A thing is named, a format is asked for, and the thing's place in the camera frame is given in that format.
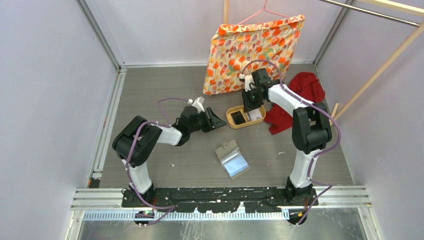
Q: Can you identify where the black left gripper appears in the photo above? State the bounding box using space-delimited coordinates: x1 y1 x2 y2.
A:
188 107 226 133

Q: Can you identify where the silver VIP card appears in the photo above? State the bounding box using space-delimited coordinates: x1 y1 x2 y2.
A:
247 108 264 122

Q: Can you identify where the tan oval tray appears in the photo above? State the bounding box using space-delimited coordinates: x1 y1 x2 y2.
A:
226 105 266 129

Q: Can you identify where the black card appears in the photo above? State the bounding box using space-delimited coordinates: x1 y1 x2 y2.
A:
230 111 246 126

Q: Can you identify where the taupe leather card holder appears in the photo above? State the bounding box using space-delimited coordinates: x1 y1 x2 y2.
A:
215 139 251 180

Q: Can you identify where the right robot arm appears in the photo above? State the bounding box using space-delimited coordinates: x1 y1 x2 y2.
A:
240 68 332 205

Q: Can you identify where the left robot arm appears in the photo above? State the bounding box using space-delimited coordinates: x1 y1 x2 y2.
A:
112 106 227 207

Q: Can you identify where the floral fabric bag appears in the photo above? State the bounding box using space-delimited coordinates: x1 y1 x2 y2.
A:
203 14 305 95

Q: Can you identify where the red cloth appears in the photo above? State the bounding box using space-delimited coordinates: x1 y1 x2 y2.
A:
264 72 325 135

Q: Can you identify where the metal rod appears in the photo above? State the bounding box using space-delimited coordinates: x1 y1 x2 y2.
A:
320 0 420 27

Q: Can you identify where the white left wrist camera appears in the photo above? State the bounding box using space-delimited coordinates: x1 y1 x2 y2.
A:
187 96 205 113

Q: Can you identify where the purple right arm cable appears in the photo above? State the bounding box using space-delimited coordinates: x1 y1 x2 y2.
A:
241 59 342 226

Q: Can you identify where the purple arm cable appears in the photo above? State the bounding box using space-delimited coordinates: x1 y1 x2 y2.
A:
125 97 191 226
241 59 342 226

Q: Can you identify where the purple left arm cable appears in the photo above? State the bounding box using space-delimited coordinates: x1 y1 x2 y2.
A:
125 97 191 226

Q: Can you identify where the pink wire hanger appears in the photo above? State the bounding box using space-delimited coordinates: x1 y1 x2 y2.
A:
236 0 290 27

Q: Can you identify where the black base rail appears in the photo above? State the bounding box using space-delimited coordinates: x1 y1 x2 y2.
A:
120 186 318 214

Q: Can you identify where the wooden rack frame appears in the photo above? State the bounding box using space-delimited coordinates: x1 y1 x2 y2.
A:
229 0 424 131

